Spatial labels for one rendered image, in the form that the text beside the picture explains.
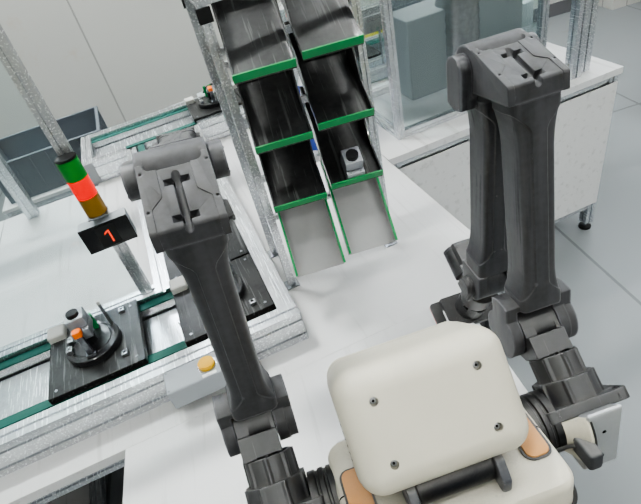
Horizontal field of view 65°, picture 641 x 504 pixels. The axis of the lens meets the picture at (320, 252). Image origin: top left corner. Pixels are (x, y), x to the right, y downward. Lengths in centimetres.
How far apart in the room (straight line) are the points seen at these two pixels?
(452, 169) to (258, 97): 112
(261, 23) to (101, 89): 383
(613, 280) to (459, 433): 217
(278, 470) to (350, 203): 82
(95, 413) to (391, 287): 81
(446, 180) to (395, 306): 92
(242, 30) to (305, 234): 51
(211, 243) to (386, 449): 30
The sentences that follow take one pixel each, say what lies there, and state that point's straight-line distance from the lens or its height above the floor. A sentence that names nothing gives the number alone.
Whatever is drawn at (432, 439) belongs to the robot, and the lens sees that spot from 61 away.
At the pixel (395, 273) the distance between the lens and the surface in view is 146.
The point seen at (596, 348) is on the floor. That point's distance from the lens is 244.
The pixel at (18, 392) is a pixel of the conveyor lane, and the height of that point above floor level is 92.
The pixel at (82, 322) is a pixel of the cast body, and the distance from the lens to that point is 137.
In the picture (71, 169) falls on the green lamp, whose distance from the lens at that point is 128.
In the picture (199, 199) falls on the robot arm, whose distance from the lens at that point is 51.
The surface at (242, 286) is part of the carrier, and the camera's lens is 136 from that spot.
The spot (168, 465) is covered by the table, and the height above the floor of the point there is 86.
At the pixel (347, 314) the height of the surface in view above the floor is 86.
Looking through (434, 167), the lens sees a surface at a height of 74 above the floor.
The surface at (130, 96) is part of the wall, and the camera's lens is 494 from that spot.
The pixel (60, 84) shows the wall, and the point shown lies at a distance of 498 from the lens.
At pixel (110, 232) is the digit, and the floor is 121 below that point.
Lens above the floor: 186
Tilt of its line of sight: 39 degrees down
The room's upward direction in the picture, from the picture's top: 15 degrees counter-clockwise
